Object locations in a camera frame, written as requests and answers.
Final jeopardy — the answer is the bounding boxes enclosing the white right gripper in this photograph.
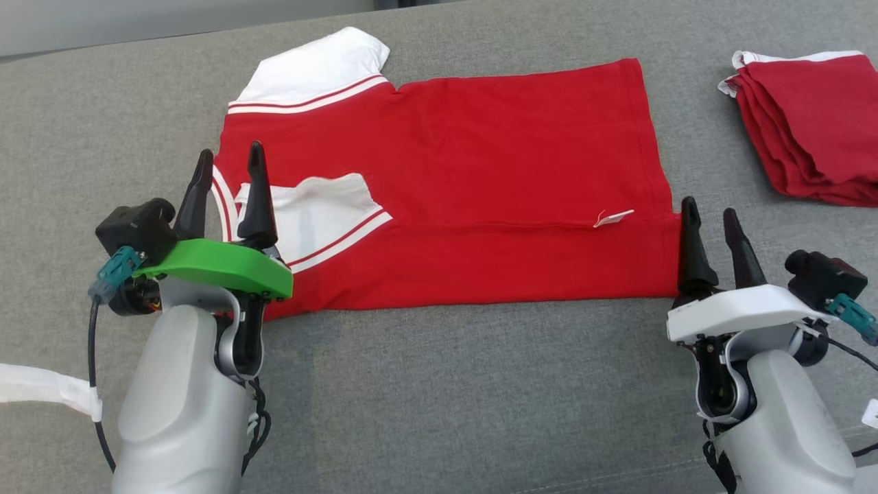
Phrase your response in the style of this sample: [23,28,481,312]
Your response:
[667,197,838,423]

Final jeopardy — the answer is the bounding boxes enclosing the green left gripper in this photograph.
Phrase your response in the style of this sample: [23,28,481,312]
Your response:
[134,141,295,382]

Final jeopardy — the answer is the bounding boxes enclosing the red shorts with white trim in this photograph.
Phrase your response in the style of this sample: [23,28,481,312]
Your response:
[717,50,878,209]

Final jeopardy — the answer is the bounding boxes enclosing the red jersey with white sleeves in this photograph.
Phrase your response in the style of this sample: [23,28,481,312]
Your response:
[209,26,685,322]

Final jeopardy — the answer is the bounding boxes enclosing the teal left camera connector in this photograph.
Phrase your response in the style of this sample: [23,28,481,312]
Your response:
[88,247,145,305]

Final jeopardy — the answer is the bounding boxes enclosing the teal camera connector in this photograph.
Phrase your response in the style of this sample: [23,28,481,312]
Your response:
[88,247,145,305]
[826,294,878,346]

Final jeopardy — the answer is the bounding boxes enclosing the teal right camera connector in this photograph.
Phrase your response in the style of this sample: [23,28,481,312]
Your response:
[826,294,878,346]

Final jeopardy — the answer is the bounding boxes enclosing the black right camera cable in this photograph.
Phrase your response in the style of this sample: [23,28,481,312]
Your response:
[820,335,878,459]

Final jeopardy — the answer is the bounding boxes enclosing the black camera cable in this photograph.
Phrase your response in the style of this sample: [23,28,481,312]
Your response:
[820,335,878,459]
[87,298,117,474]

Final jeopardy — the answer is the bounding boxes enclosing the black left camera cable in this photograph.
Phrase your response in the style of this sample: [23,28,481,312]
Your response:
[87,298,117,474]

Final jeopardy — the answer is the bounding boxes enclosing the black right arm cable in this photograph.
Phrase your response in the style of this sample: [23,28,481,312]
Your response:
[701,420,738,494]

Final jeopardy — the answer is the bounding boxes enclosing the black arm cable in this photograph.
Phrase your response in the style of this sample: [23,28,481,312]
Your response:
[240,376,273,475]
[701,420,738,494]

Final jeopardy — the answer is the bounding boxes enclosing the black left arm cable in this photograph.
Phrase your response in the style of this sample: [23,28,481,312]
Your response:
[240,376,273,475]

